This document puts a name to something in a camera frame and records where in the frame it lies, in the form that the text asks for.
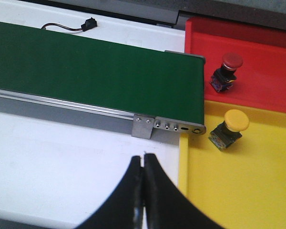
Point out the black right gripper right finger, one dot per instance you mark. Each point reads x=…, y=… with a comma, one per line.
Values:
x=166, y=207

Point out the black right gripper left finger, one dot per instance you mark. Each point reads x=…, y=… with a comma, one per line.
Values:
x=123, y=209

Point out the yellow mushroom push button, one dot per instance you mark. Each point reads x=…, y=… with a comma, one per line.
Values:
x=229, y=131

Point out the red mushroom push button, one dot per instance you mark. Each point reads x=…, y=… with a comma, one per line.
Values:
x=223, y=77

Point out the yellow plastic tray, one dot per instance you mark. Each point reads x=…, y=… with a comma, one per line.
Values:
x=243, y=186

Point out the red plastic tray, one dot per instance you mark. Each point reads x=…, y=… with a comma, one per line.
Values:
x=261, y=80

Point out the green conveyor belt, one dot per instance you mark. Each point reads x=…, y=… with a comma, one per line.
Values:
x=104, y=74

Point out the grey stone counter slab left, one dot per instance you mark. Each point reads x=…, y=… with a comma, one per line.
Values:
x=145, y=11

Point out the grey stone counter slab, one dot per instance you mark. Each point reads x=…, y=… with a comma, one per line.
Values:
x=269, y=13
x=145, y=11

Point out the grey stone counter slab right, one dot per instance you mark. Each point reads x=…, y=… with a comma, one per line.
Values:
x=269, y=13

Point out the aluminium conveyor frame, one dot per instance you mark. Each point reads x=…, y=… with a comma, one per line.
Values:
x=138, y=125

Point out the black sensor with cable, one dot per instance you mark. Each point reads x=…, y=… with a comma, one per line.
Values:
x=89, y=24

